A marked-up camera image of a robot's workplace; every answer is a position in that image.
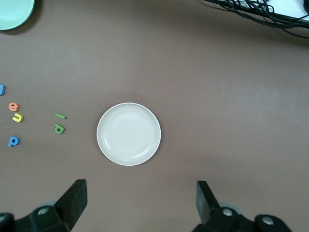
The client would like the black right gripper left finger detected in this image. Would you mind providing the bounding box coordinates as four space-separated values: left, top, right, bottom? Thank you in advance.
0 178 87 232

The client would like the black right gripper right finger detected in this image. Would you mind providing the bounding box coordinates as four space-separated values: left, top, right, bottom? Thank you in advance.
193 180 293 232

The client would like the blue foam letter p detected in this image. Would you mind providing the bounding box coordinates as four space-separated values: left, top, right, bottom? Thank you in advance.
8 135 20 147

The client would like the beige round plate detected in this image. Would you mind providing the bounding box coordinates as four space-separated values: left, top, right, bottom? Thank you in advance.
96 102 162 167

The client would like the brown table cover sheet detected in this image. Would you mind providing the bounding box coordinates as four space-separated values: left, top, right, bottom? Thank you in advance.
0 0 309 232

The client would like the pale green round plate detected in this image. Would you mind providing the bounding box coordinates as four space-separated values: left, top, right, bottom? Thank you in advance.
0 0 36 31

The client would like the black cable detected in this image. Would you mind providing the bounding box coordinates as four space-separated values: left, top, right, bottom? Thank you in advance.
212 0 309 39
202 0 309 25

